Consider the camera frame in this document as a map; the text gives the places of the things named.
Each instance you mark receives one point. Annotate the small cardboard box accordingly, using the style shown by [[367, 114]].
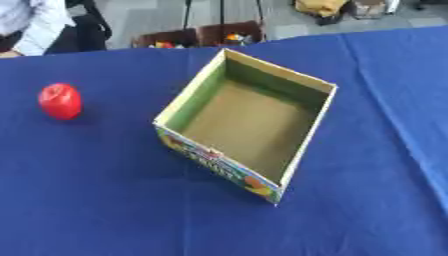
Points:
[[368, 8]]

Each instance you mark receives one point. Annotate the black tripod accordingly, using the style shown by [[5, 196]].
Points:
[[221, 13]]

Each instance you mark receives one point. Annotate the brown cardboard box with toys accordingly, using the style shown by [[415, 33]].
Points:
[[169, 39], [232, 33]]

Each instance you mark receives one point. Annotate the person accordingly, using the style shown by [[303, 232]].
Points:
[[32, 23]]

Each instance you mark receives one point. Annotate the yellow bag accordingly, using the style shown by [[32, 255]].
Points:
[[321, 8]]

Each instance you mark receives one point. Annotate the red toy apple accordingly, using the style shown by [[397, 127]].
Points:
[[60, 101]]

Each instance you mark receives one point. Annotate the open cardboard box green inside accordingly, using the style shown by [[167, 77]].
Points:
[[251, 126]]

